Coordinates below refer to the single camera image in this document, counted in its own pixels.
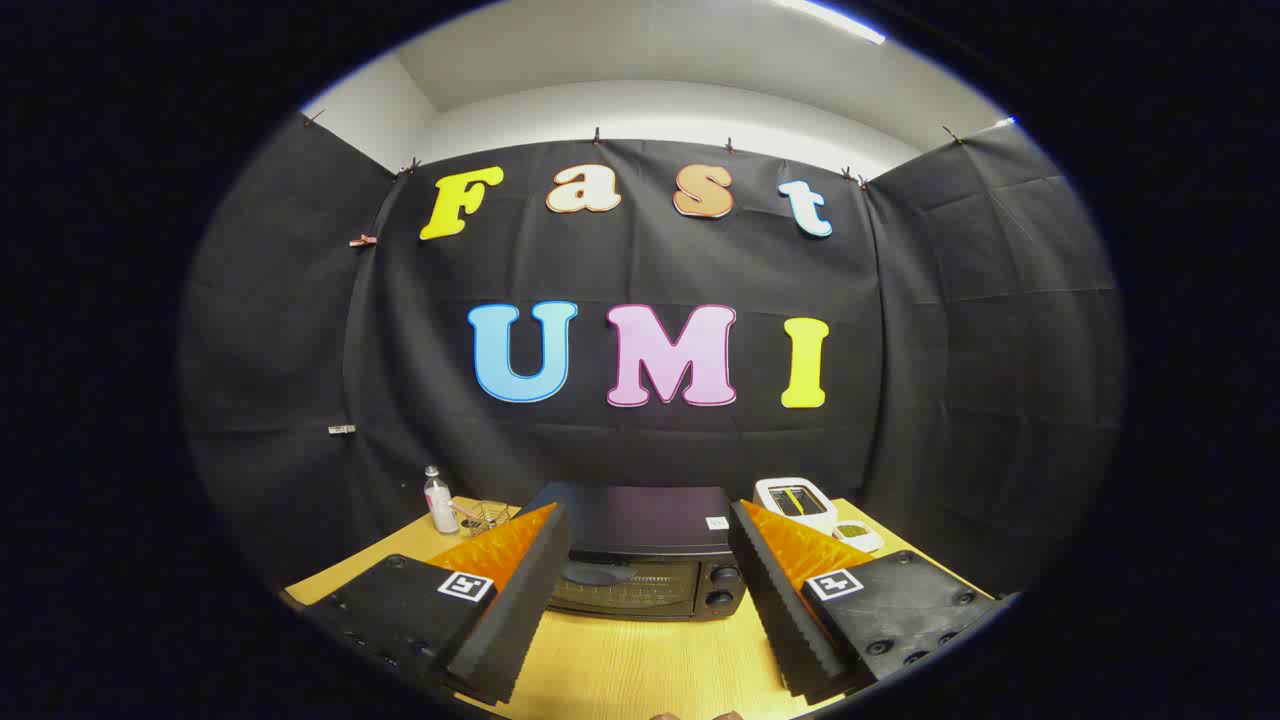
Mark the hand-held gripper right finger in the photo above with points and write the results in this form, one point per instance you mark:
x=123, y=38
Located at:
x=775, y=610

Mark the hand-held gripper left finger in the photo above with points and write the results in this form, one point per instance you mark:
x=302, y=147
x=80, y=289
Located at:
x=520, y=610

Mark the black toaster oven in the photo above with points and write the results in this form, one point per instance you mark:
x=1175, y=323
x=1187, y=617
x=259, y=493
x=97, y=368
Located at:
x=640, y=530

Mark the white bread toaster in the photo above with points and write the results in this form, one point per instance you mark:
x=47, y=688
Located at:
x=795, y=498

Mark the pink striped straw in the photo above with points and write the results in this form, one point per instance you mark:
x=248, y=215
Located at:
x=465, y=512

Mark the small clear bottle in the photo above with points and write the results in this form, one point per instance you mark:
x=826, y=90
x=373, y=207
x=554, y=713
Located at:
x=440, y=505

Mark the black backdrop cloth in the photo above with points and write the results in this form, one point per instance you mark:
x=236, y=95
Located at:
x=660, y=260

